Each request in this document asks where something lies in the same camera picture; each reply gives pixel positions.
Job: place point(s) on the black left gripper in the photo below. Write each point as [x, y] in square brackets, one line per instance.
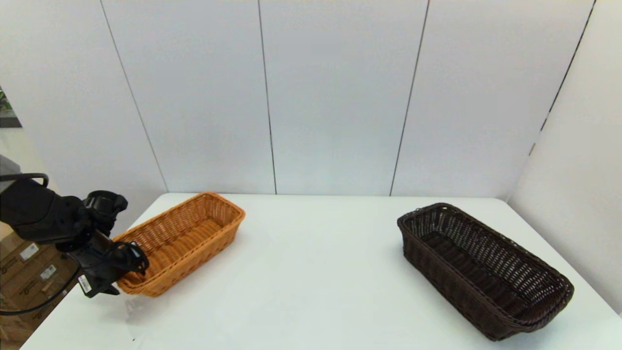
[99, 265]

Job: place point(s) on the orange wicker basket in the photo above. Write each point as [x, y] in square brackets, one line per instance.
[189, 238]

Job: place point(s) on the dark brown wicker basket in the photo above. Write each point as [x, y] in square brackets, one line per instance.
[486, 272]

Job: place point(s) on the flattened brown cardboard pile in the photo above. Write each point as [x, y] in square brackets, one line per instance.
[9, 330]

